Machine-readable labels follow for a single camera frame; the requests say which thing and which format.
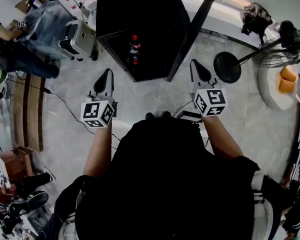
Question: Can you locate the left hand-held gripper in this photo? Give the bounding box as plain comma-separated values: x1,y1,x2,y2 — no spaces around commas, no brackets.
80,68,119,129

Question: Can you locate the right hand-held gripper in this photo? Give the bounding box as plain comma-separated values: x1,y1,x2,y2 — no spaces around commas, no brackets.
189,58,229,117

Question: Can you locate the black mini fridge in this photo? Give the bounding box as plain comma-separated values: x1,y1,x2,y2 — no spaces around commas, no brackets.
95,0,219,83

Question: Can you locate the person's left forearm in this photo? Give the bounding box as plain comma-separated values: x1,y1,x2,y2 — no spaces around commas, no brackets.
82,123,114,179

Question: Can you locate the person's right forearm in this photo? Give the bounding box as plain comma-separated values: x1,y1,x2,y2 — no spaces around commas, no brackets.
201,115,245,163

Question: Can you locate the black floor fan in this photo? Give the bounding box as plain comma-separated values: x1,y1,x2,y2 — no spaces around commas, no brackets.
213,20,300,85

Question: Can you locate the black flat box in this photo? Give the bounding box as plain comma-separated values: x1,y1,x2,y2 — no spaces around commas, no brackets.
176,110,204,124

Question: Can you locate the silver suitcase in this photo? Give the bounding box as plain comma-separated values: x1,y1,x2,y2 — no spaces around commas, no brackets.
58,18,99,62

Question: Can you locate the white low platform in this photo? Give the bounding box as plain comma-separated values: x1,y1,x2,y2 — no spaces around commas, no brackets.
177,0,266,50

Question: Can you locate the white chair with grey cushion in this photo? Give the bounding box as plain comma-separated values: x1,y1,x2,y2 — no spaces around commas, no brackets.
86,1,99,33

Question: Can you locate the dark backpack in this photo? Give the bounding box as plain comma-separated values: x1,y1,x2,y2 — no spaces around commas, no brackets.
240,2,274,45

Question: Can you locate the curved wooden bench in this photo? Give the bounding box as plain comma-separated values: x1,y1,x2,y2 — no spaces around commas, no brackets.
11,73,46,153

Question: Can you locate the clear acrylic table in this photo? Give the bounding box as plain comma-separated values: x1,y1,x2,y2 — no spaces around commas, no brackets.
22,0,77,60

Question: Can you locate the orange cushion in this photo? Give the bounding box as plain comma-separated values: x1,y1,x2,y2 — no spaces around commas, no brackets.
279,66,298,83
277,76,297,95

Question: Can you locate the flat cardboard sheet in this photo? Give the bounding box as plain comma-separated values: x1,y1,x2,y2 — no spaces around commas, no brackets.
14,0,50,15

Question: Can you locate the person's black clothing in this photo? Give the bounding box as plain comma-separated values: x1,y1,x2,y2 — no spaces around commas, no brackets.
49,117,274,240

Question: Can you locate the brown cardboard box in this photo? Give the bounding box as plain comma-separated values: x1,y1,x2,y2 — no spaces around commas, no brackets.
0,147,35,183

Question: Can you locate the thin black cable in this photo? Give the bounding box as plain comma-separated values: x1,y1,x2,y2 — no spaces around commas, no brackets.
173,99,195,118

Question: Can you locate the black floor cable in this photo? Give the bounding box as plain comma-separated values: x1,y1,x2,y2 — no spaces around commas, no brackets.
4,78,121,150

